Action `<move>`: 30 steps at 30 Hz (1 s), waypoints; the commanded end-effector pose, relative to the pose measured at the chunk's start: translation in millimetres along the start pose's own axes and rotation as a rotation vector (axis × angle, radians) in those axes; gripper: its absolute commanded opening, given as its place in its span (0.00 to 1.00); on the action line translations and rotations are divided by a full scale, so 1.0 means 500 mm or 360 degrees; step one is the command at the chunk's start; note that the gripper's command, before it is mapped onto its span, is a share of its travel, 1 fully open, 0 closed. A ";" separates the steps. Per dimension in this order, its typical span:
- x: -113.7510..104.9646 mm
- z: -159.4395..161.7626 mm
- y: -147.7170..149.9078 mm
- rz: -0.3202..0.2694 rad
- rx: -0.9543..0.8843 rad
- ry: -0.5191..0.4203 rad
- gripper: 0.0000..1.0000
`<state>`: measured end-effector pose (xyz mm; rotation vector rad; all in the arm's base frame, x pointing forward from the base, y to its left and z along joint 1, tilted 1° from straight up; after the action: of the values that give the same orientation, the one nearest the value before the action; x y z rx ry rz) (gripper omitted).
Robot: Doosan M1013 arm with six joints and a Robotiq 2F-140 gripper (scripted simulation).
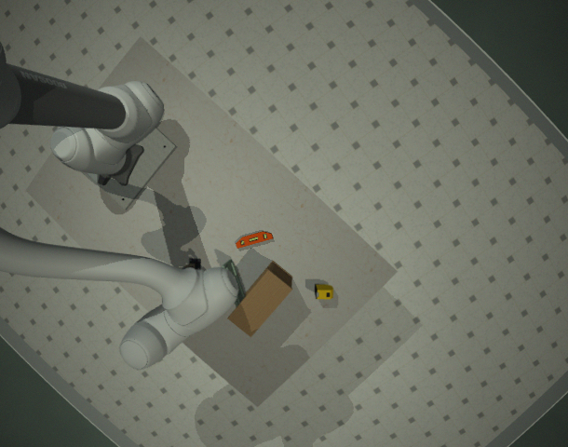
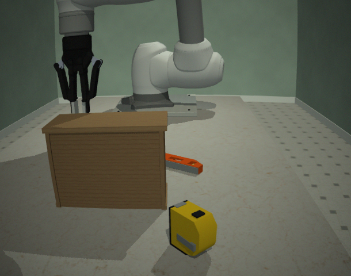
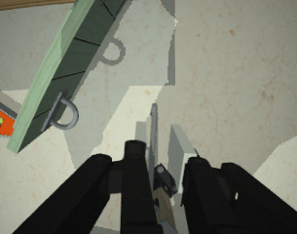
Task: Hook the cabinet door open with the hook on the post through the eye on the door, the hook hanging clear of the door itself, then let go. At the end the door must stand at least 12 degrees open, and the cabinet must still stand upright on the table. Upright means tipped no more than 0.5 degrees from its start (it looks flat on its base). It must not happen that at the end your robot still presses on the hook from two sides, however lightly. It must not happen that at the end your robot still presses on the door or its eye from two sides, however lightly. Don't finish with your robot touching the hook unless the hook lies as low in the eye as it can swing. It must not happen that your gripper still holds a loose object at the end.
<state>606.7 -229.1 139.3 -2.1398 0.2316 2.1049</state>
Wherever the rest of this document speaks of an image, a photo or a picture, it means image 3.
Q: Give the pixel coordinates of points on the brown wooden cabinet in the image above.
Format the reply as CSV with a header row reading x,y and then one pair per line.
x,y
63,67

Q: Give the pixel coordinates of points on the orange spirit level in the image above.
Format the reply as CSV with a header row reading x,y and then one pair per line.
x,y
7,119

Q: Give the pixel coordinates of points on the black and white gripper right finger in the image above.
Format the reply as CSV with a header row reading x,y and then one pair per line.
x,y
207,209

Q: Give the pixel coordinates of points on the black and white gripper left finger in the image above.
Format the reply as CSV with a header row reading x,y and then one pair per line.
x,y
76,205

